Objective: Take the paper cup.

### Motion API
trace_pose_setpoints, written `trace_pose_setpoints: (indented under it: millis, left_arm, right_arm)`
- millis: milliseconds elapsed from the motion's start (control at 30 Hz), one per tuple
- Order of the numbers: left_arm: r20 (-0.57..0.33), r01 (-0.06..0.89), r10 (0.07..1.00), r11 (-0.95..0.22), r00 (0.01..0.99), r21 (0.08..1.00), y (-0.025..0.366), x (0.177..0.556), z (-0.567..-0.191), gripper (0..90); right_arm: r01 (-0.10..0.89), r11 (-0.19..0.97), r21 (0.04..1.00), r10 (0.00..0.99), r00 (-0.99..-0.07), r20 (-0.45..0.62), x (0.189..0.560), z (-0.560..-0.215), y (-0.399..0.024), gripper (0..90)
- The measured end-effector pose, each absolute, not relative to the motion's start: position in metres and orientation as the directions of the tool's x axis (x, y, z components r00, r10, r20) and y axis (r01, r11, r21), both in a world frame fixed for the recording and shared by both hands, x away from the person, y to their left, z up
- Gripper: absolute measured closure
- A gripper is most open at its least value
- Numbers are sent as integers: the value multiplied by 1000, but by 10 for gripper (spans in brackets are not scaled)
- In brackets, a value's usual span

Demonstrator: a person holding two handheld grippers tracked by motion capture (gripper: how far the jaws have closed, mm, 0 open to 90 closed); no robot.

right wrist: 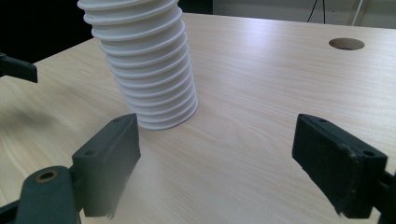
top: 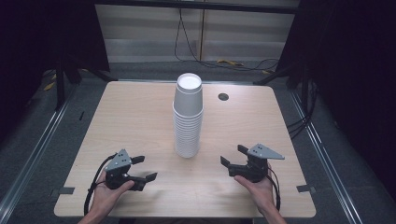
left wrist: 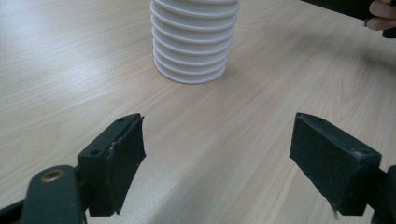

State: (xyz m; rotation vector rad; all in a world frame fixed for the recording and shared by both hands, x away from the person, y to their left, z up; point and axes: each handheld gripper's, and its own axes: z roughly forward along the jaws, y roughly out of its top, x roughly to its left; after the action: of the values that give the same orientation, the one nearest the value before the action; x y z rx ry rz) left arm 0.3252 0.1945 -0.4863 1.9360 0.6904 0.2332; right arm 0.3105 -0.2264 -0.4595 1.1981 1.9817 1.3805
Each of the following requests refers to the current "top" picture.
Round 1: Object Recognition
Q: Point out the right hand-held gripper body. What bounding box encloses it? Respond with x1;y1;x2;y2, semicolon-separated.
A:
244;143;286;184

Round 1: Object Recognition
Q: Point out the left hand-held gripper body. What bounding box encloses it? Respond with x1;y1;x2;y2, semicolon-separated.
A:
105;148;134;190

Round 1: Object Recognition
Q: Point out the stack of white paper cups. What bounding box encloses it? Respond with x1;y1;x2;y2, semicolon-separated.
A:
172;106;205;159

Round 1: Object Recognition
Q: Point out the person's right hand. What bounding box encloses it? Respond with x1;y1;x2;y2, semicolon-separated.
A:
233;165;278;217

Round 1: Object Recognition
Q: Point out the person's left hand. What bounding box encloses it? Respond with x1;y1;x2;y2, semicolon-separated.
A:
90;170;135;217

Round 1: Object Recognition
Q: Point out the black metal stand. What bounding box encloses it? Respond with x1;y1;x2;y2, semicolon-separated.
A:
46;55;119;111
252;62;312;108

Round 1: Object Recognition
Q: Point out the dark curtain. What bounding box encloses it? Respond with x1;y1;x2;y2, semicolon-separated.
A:
0;0;110;144
275;0;396;200

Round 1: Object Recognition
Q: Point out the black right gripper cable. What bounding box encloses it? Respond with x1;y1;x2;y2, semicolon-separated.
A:
264;173;282;212

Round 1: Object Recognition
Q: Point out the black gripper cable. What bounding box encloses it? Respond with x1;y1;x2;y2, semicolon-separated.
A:
264;173;282;212
83;152;118;217

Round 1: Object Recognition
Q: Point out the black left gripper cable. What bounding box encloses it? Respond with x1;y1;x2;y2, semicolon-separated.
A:
83;152;118;217

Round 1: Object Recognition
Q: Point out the black floor cable bundle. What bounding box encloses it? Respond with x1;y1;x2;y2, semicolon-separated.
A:
286;78;319;140

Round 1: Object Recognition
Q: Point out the metal floor rail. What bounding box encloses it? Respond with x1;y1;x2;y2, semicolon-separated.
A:
0;83;78;217
288;88;365;224

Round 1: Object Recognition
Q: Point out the black hanging wall cable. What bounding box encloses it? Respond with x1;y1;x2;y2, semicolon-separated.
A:
173;7;280;73

